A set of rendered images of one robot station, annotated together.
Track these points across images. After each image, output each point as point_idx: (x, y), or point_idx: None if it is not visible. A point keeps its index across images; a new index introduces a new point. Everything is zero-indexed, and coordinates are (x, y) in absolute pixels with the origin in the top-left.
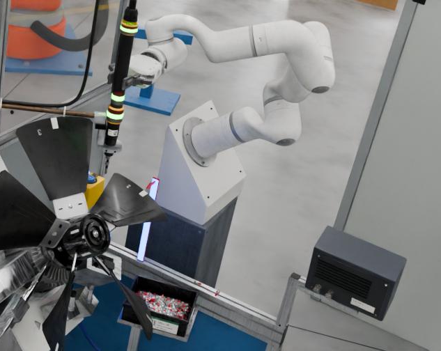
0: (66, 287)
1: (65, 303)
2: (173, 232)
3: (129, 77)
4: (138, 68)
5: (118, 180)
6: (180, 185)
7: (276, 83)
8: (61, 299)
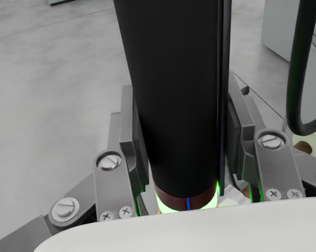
0: (144, 208)
1: (142, 214)
2: None
3: (121, 120)
4: (141, 238)
5: None
6: None
7: None
8: (139, 196)
